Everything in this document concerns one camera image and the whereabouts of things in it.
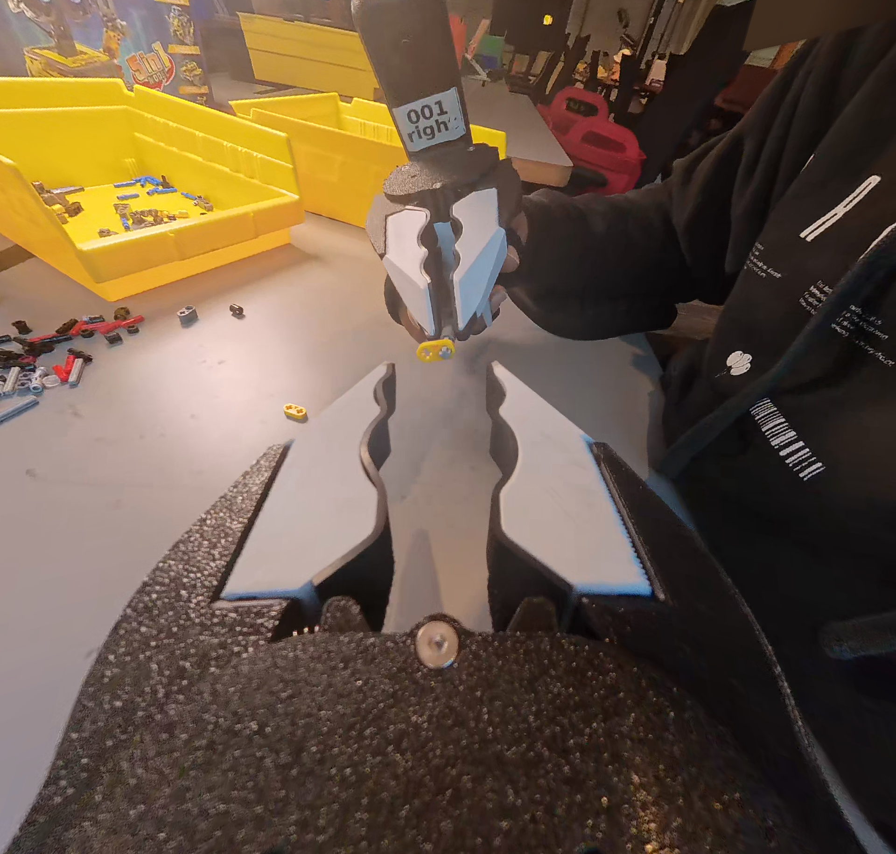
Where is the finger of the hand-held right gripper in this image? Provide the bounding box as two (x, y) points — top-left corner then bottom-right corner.
(382, 206), (442, 340)
(448, 188), (509, 343)

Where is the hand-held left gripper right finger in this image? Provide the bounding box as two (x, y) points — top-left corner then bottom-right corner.
(485, 360), (655, 631)

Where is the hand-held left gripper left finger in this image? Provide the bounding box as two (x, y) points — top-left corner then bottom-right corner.
(219, 361), (397, 631)

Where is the grey desk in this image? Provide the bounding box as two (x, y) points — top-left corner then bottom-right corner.
(0, 199), (694, 841)

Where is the person's right hand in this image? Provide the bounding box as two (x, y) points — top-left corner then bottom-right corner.
(482, 227), (529, 337)

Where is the empty yellow plastic bin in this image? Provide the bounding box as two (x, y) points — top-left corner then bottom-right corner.
(230, 93), (506, 228)
(238, 13), (393, 106)

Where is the grey table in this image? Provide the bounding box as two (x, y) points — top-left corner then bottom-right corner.
(458, 77), (575, 189)

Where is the red plastic container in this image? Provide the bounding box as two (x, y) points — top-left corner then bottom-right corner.
(535, 85), (646, 197)

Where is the yellow bin with small pieces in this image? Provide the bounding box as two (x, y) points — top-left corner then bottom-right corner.
(0, 77), (307, 303)

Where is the group of blue black pieces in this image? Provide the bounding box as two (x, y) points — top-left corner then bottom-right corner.
(31, 175), (214, 239)

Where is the pile of loose building pieces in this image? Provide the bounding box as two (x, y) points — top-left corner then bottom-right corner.
(0, 306), (146, 424)

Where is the robot kit cardboard box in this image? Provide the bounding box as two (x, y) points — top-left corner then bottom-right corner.
(0, 0), (214, 107)

